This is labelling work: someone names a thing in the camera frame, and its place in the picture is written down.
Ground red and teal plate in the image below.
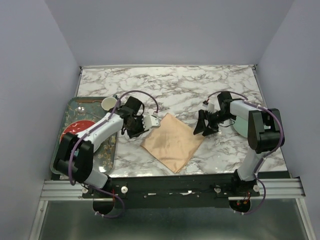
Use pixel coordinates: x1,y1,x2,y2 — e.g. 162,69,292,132
59,120,95,142

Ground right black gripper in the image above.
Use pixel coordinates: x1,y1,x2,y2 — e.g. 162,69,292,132
193,109,236,137

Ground silver metal spoon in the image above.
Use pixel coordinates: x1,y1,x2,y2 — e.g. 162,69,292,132
76,106,102,119

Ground grey-green ceramic mug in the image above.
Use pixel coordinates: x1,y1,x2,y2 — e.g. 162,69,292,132
101,94,119,112

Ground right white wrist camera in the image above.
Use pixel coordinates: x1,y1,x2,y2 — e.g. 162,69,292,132
202,99,215,114

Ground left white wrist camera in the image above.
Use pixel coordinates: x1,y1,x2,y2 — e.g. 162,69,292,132
142,115,160,131

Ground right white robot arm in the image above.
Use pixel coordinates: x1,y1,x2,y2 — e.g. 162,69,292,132
193,91,285,196

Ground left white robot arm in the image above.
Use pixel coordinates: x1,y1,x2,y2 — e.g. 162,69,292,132
53,96,148,198

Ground floral teal serving tray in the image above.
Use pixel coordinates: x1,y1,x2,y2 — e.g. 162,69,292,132
50,96,118,175

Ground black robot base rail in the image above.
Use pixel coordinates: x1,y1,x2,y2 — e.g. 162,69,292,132
82,173,260,209

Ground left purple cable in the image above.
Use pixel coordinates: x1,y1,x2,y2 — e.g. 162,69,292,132
68,89,161,219

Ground mint green floral plate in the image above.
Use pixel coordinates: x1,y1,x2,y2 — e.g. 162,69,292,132
232,112,249,138

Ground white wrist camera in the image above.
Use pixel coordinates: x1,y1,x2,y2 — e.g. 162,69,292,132
142,115,160,131
202,99,215,114

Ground peach cloth napkin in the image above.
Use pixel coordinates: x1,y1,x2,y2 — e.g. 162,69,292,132
141,113,205,173

